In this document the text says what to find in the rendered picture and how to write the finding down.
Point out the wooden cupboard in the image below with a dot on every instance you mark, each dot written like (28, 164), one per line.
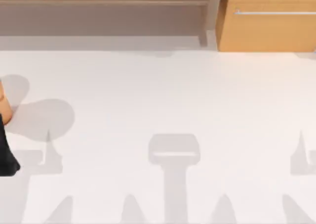
(269, 33)

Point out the tan bread loaf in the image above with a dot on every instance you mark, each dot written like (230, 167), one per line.
(5, 105)

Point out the open wooden shelf unit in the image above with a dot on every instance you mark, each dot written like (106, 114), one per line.
(103, 13)

